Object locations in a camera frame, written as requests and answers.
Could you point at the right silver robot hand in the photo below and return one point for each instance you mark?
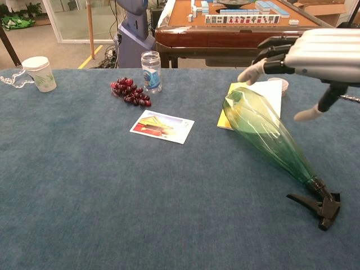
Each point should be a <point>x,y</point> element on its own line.
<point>323,53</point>

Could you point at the green transparent spray bottle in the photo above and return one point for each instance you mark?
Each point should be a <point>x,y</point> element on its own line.
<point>261,126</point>

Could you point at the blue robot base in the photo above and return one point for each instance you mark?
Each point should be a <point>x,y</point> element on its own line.
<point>135,42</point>

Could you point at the cardboard box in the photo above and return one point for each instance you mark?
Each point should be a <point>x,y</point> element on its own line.
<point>332,11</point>

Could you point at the single white mahjong tile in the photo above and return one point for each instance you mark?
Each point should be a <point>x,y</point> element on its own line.
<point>293,22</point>

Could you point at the black tripod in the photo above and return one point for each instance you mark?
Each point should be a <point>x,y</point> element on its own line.
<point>353,14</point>

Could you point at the yellow and white booklet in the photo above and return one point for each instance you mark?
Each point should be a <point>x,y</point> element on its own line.
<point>271,92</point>

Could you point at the face-up mahjong tile row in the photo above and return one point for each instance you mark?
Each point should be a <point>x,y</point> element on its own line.
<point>242,19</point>

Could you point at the blue-backed mahjong tile row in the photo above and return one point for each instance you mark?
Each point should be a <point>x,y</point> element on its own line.
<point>239,11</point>

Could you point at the brown mahjong table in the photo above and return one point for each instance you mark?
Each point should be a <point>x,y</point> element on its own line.
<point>211,36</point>

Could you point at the clear jar blue label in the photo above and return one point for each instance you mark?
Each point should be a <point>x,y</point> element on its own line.
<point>152,80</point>

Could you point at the picture postcard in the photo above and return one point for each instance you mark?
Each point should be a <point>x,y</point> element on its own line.
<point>160,126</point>

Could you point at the red grape bunch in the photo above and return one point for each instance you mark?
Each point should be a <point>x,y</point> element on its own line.
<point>132,91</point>

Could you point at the wooden pole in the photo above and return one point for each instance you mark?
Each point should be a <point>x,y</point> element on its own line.
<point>90,28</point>

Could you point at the white-framed glass partition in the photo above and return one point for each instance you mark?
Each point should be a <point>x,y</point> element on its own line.
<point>60,33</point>

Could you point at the white paper cup green print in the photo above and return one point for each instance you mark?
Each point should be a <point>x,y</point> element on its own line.
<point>42,80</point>

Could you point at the potted green plants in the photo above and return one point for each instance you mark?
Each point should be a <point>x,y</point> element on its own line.
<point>32,8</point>

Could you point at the green bag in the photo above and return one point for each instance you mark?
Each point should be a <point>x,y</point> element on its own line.
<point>17,23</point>

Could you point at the black slanted pole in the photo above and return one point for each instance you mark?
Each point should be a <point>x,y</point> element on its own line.
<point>8,46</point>

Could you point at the long blue-backed mahjong tile wall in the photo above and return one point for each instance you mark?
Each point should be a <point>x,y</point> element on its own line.
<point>271,8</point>

